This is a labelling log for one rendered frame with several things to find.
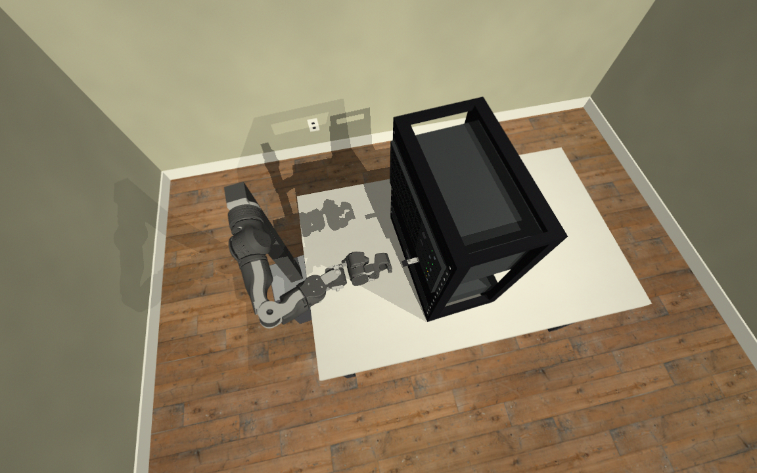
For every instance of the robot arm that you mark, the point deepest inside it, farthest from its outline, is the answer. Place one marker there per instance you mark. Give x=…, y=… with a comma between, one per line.
x=251, y=243

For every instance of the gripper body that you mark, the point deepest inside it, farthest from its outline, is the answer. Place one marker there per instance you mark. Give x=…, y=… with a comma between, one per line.
x=355, y=262

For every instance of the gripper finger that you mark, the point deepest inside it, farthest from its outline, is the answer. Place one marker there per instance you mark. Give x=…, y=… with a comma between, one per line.
x=380, y=259
x=376, y=275

